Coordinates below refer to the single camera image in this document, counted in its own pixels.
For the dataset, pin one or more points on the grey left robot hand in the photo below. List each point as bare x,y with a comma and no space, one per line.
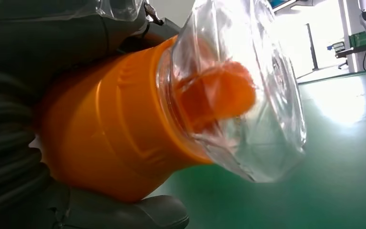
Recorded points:
44,34

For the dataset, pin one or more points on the orange detergent bottle clear cap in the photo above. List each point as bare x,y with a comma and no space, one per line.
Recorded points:
107,126

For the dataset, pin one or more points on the ribbed grey left arm sleeve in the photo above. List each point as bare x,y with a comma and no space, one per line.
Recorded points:
3,136

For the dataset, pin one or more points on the black upright pole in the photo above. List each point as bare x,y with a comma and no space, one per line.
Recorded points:
312,47

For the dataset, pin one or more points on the green box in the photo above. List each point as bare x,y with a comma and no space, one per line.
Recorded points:
359,39

